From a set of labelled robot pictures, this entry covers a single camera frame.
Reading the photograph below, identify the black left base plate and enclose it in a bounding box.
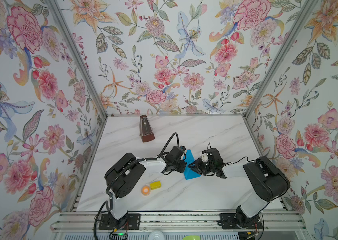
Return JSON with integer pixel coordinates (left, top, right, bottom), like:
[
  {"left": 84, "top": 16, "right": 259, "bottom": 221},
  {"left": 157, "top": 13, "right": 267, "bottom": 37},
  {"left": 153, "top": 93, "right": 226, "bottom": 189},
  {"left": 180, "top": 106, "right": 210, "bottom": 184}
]
[{"left": 98, "top": 214, "right": 141, "bottom": 231}]

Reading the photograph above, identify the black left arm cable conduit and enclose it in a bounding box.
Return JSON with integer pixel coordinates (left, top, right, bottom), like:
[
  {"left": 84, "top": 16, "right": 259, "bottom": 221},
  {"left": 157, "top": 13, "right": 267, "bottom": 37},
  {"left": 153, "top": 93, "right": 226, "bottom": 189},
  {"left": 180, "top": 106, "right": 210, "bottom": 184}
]
[{"left": 105, "top": 132, "right": 180, "bottom": 197}]

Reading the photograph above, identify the brown wooden metronome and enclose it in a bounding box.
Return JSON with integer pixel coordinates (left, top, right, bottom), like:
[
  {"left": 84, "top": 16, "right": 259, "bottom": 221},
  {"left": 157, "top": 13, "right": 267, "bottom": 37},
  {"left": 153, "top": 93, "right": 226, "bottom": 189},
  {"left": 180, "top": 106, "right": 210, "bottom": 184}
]
[{"left": 139, "top": 115, "right": 155, "bottom": 143}]

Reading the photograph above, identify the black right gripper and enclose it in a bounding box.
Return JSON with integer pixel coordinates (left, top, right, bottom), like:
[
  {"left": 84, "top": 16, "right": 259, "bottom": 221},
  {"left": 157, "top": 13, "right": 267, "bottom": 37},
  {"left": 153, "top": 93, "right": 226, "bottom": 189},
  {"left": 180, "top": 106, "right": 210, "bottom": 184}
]
[{"left": 187, "top": 158, "right": 215, "bottom": 176}]

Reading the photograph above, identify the right back aluminium corner post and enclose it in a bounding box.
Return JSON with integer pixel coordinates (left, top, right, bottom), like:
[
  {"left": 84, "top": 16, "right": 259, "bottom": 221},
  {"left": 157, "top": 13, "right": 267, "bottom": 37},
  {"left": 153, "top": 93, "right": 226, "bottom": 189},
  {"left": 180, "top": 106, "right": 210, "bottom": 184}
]
[{"left": 243, "top": 0, "right": 317, "bottom": 120}]

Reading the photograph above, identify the orange tape roll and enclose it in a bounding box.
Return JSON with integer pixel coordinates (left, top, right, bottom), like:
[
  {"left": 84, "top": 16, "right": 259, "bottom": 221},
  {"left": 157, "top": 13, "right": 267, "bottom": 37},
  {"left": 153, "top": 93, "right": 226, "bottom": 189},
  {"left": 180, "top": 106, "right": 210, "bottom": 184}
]
[{"left": 141, "top": 186, "right": 151, "bottom": 196}]

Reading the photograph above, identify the yellow block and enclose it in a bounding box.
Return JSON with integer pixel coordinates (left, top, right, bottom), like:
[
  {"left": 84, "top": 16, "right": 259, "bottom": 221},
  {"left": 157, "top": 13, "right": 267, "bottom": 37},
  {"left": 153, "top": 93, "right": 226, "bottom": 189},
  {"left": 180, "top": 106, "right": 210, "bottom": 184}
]
[{"left": 150, "top": 181, "right": 162, "bottom": 190}]

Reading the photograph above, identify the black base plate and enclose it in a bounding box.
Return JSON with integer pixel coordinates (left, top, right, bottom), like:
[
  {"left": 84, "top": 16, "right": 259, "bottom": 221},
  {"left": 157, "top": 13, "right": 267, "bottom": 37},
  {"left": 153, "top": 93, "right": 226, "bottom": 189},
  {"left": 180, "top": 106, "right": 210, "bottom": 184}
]
[
  {"left": 98, "top": 214, "right": 141, "bottom": 231},
  {"left": 218, "top": 213, "right": 263, "bottom": 230}
]

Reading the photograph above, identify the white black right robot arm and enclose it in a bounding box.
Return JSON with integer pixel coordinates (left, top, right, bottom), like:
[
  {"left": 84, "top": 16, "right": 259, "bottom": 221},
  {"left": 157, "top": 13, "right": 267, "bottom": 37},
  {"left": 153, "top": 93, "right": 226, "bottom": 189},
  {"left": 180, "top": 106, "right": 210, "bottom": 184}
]
[{"left": 188, "top": 148, "right": 291, "bottom": 226}]

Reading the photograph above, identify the left back aluminium corner post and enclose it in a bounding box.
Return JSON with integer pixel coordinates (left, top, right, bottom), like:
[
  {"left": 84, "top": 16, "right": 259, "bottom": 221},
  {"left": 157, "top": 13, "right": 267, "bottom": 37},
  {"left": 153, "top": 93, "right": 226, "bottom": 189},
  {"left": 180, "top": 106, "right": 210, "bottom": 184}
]
[{"left": 45, "top": 0, "right": 108, "bottom": 119}]

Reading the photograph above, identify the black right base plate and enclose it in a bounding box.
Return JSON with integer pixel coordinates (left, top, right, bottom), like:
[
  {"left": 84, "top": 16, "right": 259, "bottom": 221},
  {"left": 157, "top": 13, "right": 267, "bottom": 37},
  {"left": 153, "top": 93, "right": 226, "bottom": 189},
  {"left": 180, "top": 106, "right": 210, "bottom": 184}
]
[{"left": 218, "top": 213, "right": 263, "bottom": 230}]

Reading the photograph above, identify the aluminium corner post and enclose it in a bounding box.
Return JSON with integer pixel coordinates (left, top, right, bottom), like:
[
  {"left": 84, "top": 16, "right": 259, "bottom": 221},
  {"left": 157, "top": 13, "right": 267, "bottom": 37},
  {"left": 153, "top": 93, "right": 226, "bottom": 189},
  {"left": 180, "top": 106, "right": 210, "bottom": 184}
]
[
  {"left": 45, "top": 0, "right": 108, "bottom": 119},
  {"left": 243, "top": 0, "right": 317, "bottom": 120}
]

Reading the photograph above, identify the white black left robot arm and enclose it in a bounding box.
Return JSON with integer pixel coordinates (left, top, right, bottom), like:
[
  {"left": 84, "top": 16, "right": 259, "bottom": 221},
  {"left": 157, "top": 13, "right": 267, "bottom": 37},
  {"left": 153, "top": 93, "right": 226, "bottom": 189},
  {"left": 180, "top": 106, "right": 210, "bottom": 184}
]
[{"left": 105, "top": 146, "right": 186, "bottom": 221}]

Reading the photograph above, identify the aluminium front rail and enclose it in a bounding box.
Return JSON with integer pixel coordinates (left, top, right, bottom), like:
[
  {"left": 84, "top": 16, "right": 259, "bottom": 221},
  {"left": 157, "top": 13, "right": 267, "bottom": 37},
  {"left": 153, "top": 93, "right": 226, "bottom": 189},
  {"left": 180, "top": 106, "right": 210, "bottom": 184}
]
[{"left": 51, "top": 211, "right": 306, "bottom": 233}]

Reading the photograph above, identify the blue square paper sheet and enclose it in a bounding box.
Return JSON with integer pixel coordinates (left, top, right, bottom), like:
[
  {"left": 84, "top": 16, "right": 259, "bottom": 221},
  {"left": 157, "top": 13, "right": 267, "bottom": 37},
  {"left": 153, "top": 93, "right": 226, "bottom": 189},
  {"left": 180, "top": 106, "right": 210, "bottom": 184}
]
[{"left": 183, "top": 149, "right": 202, "bottom": 181}]

